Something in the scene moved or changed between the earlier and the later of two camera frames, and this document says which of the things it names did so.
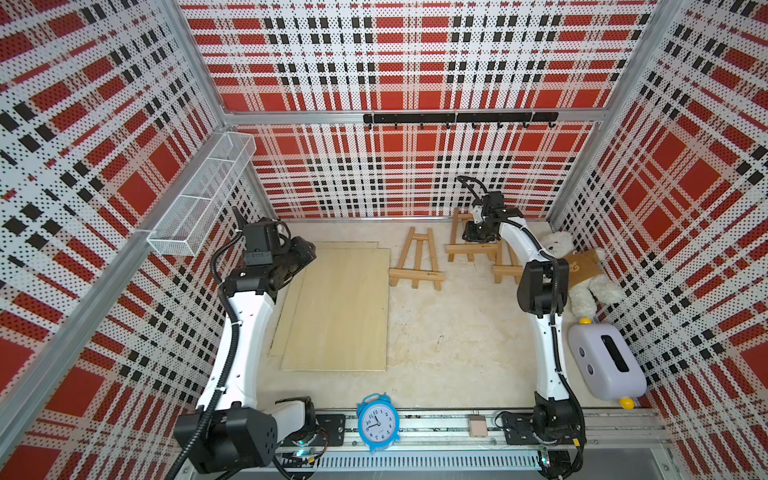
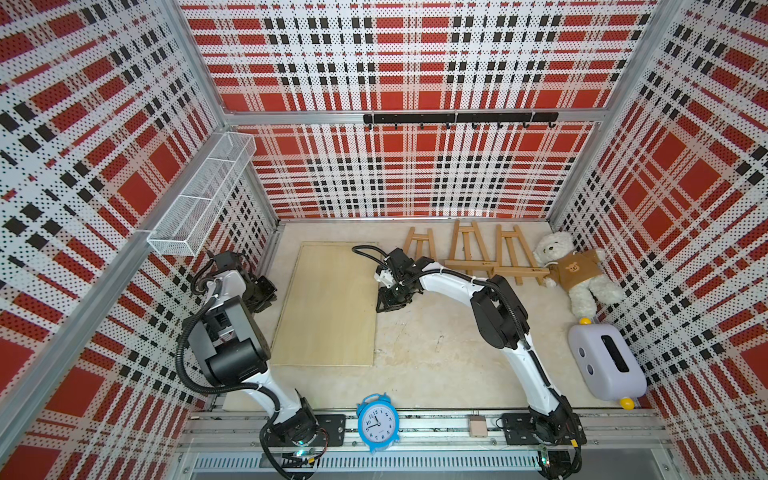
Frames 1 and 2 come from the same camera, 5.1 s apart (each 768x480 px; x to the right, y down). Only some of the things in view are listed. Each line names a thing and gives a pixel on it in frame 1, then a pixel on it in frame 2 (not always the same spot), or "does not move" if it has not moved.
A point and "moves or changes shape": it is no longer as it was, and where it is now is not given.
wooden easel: [500, 269] does not move
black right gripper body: [477, 232] → [395, 297]
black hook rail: [447, 118] does not move
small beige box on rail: [477, 426] does not move
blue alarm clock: [378, 421] does not move
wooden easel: [470, 249] moves or changes shape
